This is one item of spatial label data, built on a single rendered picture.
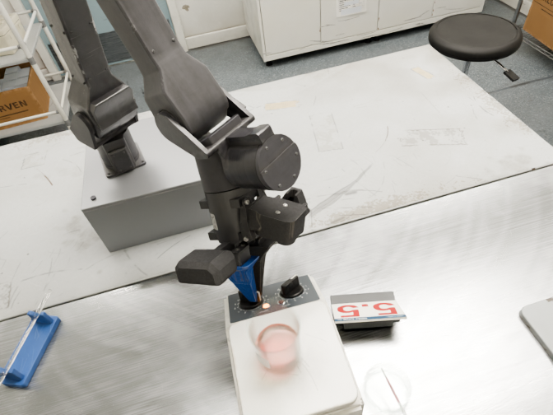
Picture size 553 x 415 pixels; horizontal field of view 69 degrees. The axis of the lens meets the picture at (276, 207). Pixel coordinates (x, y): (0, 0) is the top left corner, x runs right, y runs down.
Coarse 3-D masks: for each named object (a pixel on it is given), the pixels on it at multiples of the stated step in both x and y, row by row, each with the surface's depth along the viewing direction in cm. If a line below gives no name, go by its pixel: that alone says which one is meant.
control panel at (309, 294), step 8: (304, 280) 57; (264, 288) 57; (272, 288) 56; (280, 288) 56; (304, 288) 54; (312, 288) 54; (232, 296) 56; (264, 296) 55; (296, 296) 53; (304, 296) 52; (312, 296) 52; (232, 304) 55; (296, 304) 51; (232, 312) 53; (240, 312) 52; (248, 312) 52; (232, 320) 51; (240, 320) 50
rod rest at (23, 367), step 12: (36, 324) 59; (48, 324) 59; (36, 336) 58; (48, 336) 58; (24, 348) 57; (36, 348) 57; (24, 360) 56; (36, 360) 56; (0, 372) 52; (12, 372) 52; (24, 372) 55; (12, 384) 54; (24, 384) 54
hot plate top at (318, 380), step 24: (312, 312) 48; (240, 336) 47; (312, 336) 46; (336, 336) 45; (240, 360) 45; (312, 360) 44; (336, 360) 44; (240, 384) 43; (264, 384) 43; (288, 384) 43; (312, 384) 42; (336, 384) 42; (264, 408) 41; (288, 408) 41; (312, 408) 41; (336, 408) 41
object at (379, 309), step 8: (360, 304) 56; (368, 304) 56; (376, 304) 56; (384, 304) 56; (392, 304) 55; (336, 312) 54; (344, 312) 54; (352, 312) 54; (360, 312) 54; (368, 312) 53; (376, 312) 53; (384, 312) 53; (392, 312) 53; (400, 312) 53
